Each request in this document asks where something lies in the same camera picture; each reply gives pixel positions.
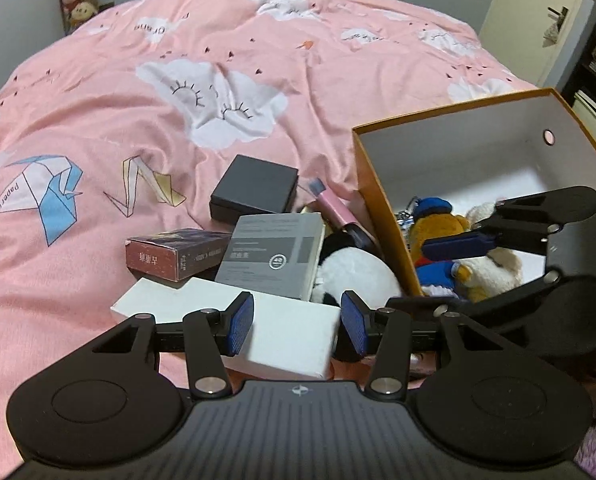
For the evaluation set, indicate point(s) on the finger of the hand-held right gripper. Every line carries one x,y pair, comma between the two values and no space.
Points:
428,305
458,246

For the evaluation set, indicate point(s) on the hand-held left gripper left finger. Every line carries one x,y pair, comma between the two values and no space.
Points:
240,322

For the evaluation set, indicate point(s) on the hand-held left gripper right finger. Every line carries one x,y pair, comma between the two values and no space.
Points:
355,327

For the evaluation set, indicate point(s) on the white box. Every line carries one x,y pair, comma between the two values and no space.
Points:
288,335

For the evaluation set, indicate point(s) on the grey box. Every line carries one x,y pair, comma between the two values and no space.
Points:
268,255

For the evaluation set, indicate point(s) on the orange cardboard box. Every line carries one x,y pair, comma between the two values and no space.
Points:
378,200

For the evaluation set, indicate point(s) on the plush toy with blue hat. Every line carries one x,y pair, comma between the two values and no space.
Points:
438,225

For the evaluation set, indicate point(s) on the white plush bear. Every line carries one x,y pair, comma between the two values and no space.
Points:
493,272

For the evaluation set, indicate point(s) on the panda plush toy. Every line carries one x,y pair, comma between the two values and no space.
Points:
358,275

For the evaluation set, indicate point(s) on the dark red card box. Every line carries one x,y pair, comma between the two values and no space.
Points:
177,257

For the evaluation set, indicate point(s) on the black square box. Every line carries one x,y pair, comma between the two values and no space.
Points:
253,185

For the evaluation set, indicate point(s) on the pink printed blanket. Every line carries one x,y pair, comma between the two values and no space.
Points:
127,160

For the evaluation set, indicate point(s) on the cream door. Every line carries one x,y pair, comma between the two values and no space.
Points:
523,10

